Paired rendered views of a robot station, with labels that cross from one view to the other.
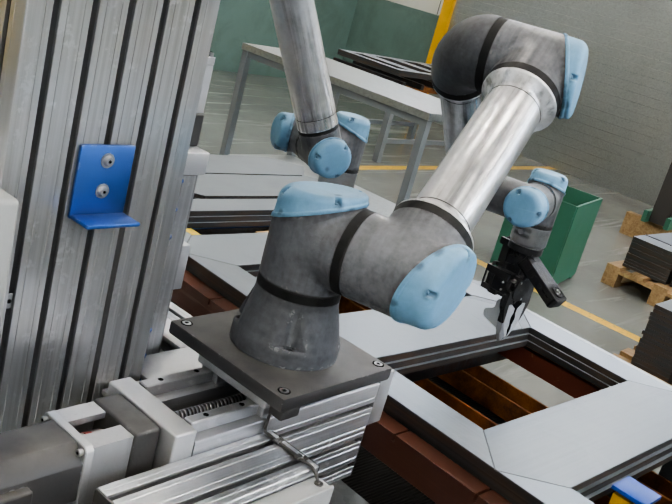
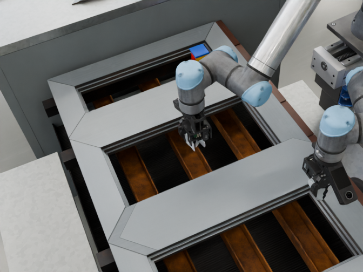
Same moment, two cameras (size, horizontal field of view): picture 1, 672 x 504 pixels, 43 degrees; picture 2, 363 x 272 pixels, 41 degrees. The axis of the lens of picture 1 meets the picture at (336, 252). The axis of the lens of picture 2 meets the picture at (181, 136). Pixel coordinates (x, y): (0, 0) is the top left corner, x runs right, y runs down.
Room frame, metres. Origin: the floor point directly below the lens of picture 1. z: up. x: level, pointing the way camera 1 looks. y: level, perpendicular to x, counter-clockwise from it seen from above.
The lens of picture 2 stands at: (2.55, 0.09, 2.17)
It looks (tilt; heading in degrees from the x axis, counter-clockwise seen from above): 51 degrees down; 211
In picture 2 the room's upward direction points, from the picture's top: 7 degrees counter-clockwise
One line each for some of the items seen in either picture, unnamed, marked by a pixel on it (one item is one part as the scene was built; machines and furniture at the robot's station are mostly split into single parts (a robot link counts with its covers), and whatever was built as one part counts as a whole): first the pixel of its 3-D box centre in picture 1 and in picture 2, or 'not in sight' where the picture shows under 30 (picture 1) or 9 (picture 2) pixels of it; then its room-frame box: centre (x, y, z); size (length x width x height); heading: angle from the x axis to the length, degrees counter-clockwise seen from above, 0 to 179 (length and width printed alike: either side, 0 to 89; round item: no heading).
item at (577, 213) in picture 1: (542, 231); not in sight; (5.55, -1.27, 0.29); 0.61 x 0.46 x 0.57; 153
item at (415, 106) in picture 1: (345, 153); not in sight; (5.34, 0.11, 0.48); 1.50 x 0.70 x 0.95; 53
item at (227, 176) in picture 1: (237, 182); not in sight; (2.67, 0.36, 0.82); 0.80 x 0.40 x 0.06; 139
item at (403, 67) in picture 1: (405, 109); not in sight; (8.54, -0.28, 0.43); 1.66 x 0.84 x 0.85; 143
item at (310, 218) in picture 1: (318, 233); not in sight; (1.09, 0.03, 1.20); 0.13 x 0.12 x 0.14; 67
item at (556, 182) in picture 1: (542, 198); (190, 81); (1.70, -0.37, 1.21); 0.09 x 0.08 x 0.11; 157
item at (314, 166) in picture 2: not in sight; (323, 164); (1.72, 0.03, 1.06); 0.09 x 0.08 x 0.12; 49
